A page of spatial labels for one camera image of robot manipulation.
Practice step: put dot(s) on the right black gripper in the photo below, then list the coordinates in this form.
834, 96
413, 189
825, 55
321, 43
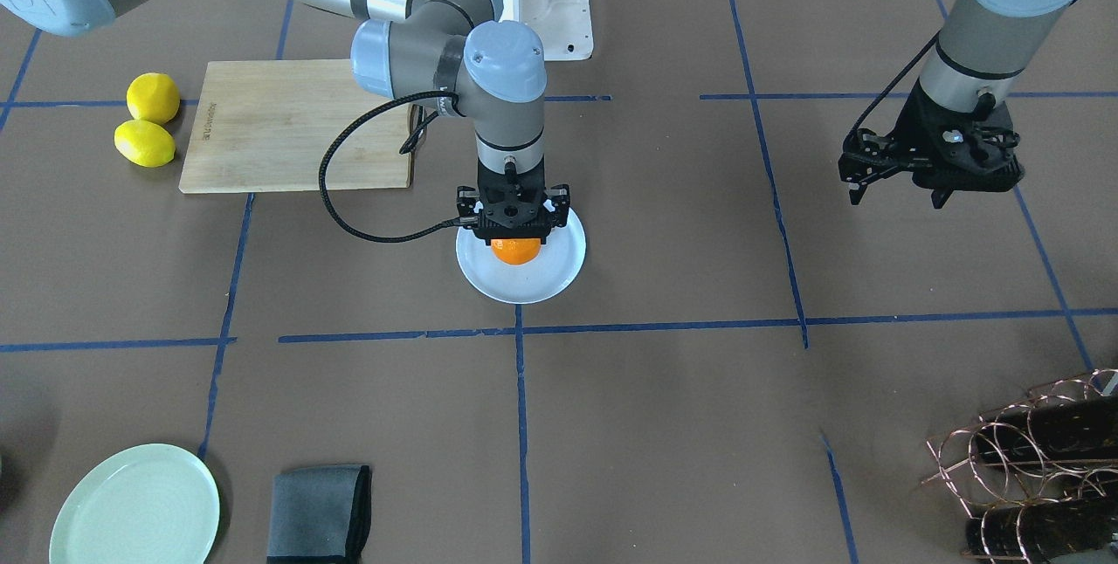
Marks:
467, 207

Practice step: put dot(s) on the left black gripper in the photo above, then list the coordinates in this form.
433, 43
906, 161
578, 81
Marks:
917, 133

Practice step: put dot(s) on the orange fruit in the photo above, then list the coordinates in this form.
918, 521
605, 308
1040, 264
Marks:
516, 251

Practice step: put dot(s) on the light blue plate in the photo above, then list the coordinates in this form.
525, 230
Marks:
557, 265

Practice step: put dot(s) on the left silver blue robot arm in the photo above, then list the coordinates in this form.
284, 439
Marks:
983, 46

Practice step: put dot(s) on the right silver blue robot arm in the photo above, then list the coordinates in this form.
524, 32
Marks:
456, 57

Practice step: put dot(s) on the light green plate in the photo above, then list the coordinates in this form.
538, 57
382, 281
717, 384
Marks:
152, 503

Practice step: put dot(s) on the wooden cutting board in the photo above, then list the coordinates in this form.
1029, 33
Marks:
264, 125

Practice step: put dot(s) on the dark wine bottle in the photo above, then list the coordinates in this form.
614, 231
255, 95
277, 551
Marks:
1065, 432
1073, 531

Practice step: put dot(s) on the folded grey cloth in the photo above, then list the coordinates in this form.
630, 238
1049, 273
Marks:
320, 514

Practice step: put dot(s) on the yellow lemon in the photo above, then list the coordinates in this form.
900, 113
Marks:
153, 97
144, 143

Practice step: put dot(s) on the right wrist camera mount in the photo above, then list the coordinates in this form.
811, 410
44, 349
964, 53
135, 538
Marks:
557, 206

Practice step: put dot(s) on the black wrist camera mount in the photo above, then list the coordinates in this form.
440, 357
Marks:
969, 155

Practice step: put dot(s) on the copper wire bottle rack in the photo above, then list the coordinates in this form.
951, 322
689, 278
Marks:
1036, 477

